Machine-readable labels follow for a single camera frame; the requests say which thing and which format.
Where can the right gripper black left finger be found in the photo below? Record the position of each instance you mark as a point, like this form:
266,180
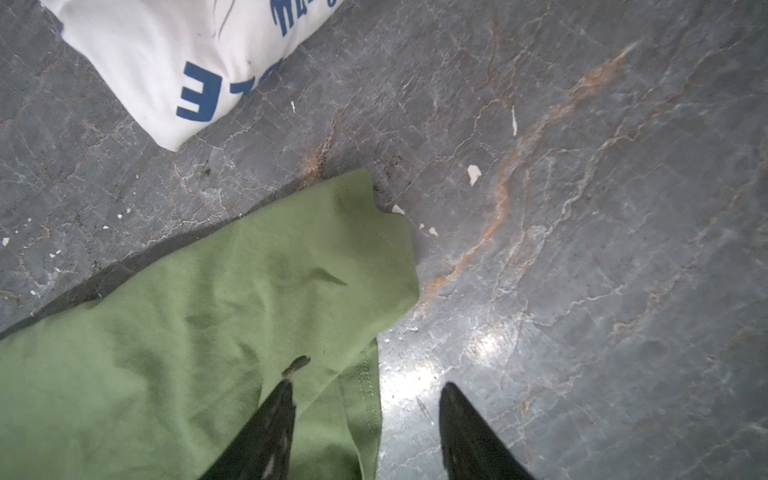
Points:
262,449

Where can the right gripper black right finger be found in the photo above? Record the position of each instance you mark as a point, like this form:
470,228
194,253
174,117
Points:
470,448

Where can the green tank top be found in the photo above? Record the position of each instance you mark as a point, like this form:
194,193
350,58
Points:
156,379

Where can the white tank top navy trim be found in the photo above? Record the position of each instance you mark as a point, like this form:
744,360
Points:
179,66

